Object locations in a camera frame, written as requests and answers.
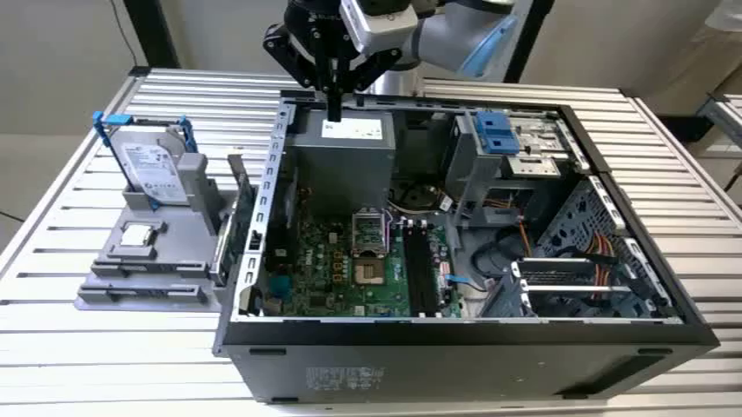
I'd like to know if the silver CPU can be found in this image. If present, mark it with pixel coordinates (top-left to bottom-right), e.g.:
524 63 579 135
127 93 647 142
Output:
119 223 159 248

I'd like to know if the grey parts rack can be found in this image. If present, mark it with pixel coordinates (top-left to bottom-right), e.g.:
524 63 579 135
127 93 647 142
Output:
73 152 257 312

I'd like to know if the green graphics card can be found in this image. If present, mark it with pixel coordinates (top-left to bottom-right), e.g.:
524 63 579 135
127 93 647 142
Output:
208 151 260 288

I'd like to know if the white yellow wire bundle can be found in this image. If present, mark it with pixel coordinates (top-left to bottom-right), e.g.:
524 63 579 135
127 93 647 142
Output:
385 190 459 215

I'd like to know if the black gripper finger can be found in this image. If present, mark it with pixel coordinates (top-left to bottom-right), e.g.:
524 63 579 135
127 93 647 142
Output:
332 48 403 122
261 23 335 122

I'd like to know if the socket locking lever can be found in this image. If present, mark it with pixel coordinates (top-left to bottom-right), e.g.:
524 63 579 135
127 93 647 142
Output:
380 207 401 253

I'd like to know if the black PC case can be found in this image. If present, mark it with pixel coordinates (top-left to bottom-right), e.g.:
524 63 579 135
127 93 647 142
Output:
211 89 720 405

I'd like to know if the person in beige clothes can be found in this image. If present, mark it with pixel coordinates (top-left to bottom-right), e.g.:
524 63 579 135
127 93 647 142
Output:
634 0 742 115

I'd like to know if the green motherboard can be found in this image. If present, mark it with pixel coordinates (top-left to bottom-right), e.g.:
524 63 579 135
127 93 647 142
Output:
260 216 464 319

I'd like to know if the thick black data cable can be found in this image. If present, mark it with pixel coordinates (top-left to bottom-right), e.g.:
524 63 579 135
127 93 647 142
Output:
467 228 526 291

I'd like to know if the CPU socket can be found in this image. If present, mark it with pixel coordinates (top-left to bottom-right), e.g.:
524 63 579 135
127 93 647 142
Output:
351 256 388 287

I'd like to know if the thin orange wire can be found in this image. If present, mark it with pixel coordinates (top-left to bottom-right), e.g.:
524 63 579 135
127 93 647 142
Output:
516 219 534 261

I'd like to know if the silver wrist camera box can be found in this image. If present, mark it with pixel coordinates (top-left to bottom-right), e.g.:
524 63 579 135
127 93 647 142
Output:
339 0 419 54

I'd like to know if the blue drive latch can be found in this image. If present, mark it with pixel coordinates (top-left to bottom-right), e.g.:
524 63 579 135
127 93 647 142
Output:
472 110 522 156

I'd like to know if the grey metal drive cage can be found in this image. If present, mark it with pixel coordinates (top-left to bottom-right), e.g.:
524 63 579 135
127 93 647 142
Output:
443 109 587 228

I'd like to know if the orange yellow wire bundle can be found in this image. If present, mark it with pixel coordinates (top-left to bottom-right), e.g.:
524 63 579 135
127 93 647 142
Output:
582 229 620 303

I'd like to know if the black vertical post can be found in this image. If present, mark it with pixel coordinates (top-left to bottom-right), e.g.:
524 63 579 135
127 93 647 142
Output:
123 0 180 70
500 0 556 84

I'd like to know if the hard disk in blue carrier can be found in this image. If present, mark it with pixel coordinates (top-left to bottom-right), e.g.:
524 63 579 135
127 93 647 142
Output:
90 110 201 210

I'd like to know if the metal socket cover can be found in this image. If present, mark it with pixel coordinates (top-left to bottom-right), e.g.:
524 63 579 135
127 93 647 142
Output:
349 208 388 257

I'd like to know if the grey disk bay bracket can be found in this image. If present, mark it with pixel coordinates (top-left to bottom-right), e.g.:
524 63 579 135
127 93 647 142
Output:
479 255 639 319

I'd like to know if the black RAM slot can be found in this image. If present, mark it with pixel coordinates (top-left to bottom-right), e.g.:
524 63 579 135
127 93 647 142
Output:
411 220 428 316
424 220 441 316
403 220 420 316
417 220 435 316

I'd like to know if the blue flat cable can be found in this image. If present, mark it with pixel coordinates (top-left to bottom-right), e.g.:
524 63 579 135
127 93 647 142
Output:
440 272 483 287

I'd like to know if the blue RAM stick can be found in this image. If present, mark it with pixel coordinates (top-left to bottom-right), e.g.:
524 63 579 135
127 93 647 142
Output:
107 286 179 297

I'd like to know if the black floor box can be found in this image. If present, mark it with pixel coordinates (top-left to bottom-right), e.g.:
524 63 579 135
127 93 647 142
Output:
658 112 715 143

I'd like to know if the grey power supply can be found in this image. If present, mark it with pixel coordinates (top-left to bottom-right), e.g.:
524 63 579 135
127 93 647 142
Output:
287 108 399 218

